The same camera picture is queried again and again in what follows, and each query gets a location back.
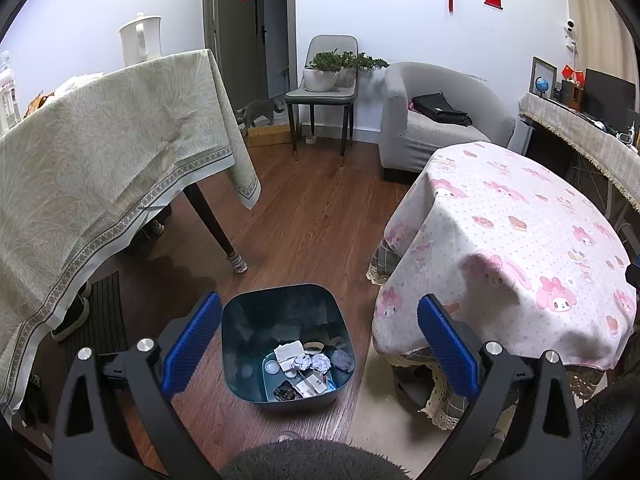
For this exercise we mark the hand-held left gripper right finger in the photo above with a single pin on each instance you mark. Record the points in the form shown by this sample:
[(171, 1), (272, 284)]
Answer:
[(447, 350)]

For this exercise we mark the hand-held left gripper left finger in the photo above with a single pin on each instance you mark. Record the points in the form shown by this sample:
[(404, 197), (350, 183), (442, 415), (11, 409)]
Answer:
[(192, 345)]

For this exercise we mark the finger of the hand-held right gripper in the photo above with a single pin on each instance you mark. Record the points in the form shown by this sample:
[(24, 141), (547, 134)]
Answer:
[(633, 274)]

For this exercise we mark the dark teal trash bin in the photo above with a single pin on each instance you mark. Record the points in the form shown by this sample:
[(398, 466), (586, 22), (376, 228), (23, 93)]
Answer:
[(250, 320)]

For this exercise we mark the small clear lid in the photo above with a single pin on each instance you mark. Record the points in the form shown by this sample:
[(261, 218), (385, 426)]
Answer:
[(272, 367)]

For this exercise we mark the plain white box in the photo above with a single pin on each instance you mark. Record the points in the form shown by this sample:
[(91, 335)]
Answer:
[(289, 349)]

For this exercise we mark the small paper ball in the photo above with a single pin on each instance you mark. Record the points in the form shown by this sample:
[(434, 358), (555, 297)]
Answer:
[(300, 362)]

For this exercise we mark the brown cardboard tube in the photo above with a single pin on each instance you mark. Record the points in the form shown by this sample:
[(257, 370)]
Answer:
[(314, 346)]

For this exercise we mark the labelled white box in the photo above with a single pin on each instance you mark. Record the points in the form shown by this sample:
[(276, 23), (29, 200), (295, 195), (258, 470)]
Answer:
[(312, 384)]

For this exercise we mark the large paper ball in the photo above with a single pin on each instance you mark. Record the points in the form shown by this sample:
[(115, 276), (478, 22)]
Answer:
[(320, 362)]

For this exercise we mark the black ribbed mat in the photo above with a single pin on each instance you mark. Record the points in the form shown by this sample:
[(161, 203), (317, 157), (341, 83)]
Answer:
[(107, 310)]

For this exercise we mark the dark wooden table leg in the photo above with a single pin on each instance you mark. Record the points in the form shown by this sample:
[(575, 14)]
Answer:
[(215, 230)]

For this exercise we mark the pink printed tablecloth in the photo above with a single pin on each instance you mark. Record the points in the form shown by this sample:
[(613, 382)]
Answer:
[(500, 240)]

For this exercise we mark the black shoe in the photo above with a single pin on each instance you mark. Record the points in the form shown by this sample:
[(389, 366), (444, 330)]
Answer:
[(72, 320)]

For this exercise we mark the sideboard with lace cloth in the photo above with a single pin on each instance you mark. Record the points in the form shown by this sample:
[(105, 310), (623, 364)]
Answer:
[(585, 140)]

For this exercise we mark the person's dark fleece clothing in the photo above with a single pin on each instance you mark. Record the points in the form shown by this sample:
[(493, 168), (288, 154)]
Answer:
[(310, 460)]

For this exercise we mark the black monitor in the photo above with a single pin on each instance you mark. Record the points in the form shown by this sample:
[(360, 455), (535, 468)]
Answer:
[(607, 97)]

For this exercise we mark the wooden speaker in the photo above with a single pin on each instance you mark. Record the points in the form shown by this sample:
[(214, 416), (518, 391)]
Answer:
[(571, 95)]

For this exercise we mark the small red flags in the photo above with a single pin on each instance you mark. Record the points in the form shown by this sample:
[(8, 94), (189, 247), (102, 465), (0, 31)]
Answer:
[(573, 74)]

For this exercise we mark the small blue globe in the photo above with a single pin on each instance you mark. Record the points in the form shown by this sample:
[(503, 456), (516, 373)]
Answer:
[(541, 85)]

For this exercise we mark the grey armchair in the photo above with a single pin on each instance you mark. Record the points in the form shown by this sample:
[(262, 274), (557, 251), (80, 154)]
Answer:
[(400, 130)]

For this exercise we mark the black bag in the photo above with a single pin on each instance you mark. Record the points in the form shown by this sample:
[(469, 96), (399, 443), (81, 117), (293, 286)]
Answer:
[(442, 109)]

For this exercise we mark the grey cat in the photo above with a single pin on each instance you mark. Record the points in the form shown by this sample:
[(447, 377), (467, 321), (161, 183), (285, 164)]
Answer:
[(257, 111)]

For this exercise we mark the beige curtain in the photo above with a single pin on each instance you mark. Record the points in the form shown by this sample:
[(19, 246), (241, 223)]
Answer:
[(595, 20)]

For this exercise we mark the grey dining chair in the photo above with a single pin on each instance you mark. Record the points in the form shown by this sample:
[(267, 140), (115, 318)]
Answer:
[(325, 97)]

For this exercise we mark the large white potted plant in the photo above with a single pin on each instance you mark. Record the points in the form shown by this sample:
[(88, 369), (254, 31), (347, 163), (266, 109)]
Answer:
[(320, 80)]

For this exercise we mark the small white potted plant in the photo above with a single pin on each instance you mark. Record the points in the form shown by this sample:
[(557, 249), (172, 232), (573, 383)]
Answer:
[(350, 72)]

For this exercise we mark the grey door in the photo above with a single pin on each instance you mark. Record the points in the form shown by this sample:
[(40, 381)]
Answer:
[(235, 50)]

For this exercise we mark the white electric kettle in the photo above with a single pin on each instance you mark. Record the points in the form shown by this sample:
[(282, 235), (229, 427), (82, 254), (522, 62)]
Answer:
[(140, 42)]

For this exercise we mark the clear plastic bottle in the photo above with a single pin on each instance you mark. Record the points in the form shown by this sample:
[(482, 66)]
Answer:
[(7, 95)]

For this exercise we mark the grey picture frame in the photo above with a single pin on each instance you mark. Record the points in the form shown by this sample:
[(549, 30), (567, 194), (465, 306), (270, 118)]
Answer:
[(550, 67)]

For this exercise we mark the white security camera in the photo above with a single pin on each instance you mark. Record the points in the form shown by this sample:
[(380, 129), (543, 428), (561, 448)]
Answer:
[(570, 27)]

